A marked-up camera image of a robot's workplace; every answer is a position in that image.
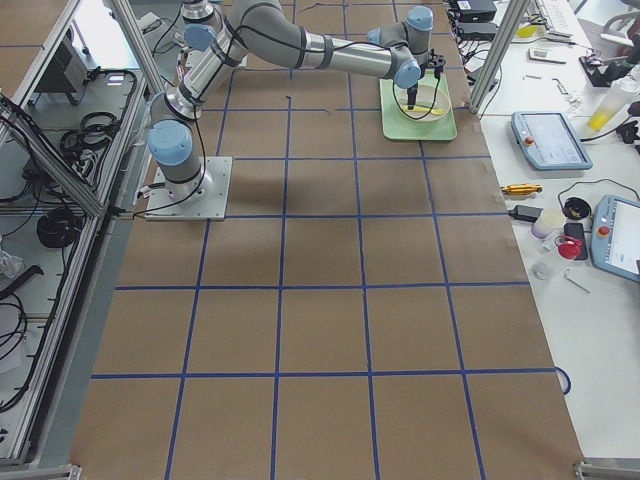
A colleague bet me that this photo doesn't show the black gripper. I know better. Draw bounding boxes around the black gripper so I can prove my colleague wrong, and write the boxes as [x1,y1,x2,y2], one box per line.
[406,64,427,110]

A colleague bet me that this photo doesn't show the cream round plate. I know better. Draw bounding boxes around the cream round plate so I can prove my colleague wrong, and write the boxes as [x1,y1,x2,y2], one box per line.
[394,85,451,122]

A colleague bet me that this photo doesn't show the yellow plastic fork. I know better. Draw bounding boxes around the yellow plastic fork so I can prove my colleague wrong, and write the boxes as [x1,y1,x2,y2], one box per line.
[401,105,448,116]

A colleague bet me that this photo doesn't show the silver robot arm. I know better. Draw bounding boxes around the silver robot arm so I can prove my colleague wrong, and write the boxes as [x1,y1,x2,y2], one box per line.
[147,1,433,203]
[180,0,216,23]

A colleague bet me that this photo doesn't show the green plastic tray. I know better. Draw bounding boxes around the green plastic tray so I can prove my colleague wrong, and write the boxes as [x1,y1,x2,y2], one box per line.
[379,71,457,141]

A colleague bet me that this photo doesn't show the far teach pendant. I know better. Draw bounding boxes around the far teach pendant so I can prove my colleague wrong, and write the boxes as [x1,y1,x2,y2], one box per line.
[511,111,593,171]

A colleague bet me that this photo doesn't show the teach pendant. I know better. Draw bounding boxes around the teach pendant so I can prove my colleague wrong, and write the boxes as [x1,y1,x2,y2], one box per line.
[590,195,639,283]
[511,111,593,171]

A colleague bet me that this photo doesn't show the white paper cup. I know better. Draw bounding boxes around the white paper cup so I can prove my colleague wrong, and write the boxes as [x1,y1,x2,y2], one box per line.
[531,208,566,239]

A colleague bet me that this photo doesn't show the black bowl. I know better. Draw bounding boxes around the black bowl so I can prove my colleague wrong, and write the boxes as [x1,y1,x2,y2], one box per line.
[562,197,592,221]

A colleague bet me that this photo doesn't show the bottle with yellow liquid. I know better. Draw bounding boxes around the bottle with yellow liquid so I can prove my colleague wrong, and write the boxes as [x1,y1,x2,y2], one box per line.
[587,76,639,131]

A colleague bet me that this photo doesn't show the red round tape dispenser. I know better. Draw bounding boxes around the red round tape dispenser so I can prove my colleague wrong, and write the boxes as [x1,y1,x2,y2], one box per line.
[556,236,583,260]

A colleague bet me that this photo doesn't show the metal hex key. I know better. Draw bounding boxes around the metal hex key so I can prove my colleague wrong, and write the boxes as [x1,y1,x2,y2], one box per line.
[563,269,591,294]

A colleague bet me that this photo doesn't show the near teach pendant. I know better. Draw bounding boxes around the near teach pendant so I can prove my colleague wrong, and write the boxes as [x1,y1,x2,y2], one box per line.
[590,195,639,283]

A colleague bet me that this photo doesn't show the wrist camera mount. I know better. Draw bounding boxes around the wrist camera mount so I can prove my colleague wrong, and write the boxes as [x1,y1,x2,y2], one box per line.
[425,49,446,80]

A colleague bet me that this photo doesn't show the aluminium frame post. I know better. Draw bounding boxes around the aluminium frame post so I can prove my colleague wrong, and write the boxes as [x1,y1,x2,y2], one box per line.
[468,0,529,114]

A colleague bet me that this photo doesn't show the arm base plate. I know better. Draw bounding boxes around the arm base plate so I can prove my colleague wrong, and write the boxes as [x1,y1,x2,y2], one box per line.
[144,156,233,221]

